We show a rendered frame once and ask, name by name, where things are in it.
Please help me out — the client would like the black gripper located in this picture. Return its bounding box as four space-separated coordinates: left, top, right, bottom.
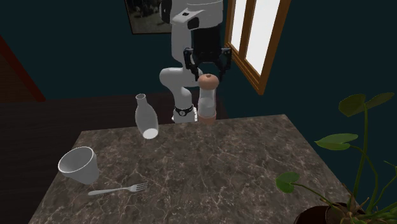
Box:
183 24 233 83

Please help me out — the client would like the wooden and clear pepper mill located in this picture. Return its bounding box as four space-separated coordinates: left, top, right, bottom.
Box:
197 73 220 126

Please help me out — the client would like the wooden framed window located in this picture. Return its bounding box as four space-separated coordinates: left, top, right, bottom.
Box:
223 0 292 96

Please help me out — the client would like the white bottle vase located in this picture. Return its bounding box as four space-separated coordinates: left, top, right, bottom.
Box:
134 93 160 140

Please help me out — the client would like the potted green plant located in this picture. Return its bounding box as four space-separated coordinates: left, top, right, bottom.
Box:
275 92 397 224

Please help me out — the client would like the silver fork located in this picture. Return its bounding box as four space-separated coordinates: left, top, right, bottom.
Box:
87 181 149 197

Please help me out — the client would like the white cup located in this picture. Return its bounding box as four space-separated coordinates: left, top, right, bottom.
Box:
57 146 100 186

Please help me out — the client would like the dark framed wall picture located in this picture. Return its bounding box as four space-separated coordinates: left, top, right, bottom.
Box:
123 0 173 35

